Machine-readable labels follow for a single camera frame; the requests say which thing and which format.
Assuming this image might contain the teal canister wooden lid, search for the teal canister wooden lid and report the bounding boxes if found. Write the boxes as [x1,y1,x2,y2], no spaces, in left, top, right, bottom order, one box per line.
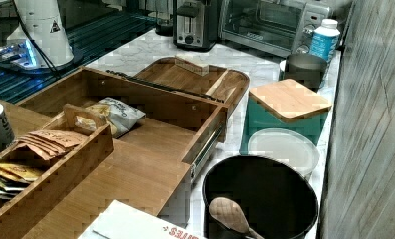
[239,79,332,154]

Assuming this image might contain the wooden spoon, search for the wooden spoon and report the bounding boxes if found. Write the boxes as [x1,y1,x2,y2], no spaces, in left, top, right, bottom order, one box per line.
[209,197,265,239]

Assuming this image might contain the wooden tea bag organizer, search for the wooden tea bag organizer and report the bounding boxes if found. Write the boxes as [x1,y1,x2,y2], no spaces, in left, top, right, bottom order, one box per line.
[0,104,113,239]

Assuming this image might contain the wooden drawer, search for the wooden drawer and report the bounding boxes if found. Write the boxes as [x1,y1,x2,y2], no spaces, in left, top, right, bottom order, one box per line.
[16,66,230,166]

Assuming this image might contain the white blue bottle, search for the white blue bottle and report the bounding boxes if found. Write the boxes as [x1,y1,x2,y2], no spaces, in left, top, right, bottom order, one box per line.
[309,19,340,63]

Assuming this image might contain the black toaster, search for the black toaster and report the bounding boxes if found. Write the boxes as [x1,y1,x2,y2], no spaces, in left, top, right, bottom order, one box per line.
[173,0,219,52]

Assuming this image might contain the silver toaster oven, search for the silver toaster oven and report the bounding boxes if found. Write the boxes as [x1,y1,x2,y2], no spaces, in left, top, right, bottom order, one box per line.
[219,0,332,57]

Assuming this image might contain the grey metal cup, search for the grey metal cup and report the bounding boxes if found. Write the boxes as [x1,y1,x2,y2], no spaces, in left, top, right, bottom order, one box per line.
[284,53,327,92]

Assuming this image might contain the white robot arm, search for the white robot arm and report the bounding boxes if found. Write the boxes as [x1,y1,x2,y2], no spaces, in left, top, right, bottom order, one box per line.
[7,0,83,74]

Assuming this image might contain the clear jar white lid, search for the clear jar white lid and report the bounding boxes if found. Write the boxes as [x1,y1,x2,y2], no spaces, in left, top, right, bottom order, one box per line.
[248,128,320,178]

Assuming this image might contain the wooden serving tray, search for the wooden serving tray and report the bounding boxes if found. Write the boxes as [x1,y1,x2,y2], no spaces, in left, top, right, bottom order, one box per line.
[136,57,250,115]

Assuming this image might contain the snack bag in drawer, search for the snack bag in drawer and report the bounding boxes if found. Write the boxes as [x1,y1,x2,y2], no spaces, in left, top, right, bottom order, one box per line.
[87,97,146,138]

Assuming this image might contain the small wooden block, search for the small wooden block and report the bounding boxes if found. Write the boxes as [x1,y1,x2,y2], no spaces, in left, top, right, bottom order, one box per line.
[175,56,209,76]

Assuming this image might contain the cereal box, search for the cereal box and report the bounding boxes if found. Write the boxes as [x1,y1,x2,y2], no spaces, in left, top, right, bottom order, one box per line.
[78,200,206,239]

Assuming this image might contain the brown tea bag packets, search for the brown tea bag packets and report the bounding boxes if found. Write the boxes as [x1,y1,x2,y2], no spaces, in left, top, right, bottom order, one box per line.
[16,129,88,161]

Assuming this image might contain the yellow tea bag packets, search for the yellow tea bag packets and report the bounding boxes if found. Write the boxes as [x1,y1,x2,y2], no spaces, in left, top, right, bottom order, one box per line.
[0,163,44,200]

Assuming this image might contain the black utensil holder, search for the black utensil holder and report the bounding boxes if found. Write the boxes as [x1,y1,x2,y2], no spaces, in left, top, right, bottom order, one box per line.
[202,155,319,239]

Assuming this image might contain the black coffee grinder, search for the black coffee grinder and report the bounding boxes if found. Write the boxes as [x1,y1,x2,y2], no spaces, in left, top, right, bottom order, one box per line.
[155,0,173,36]

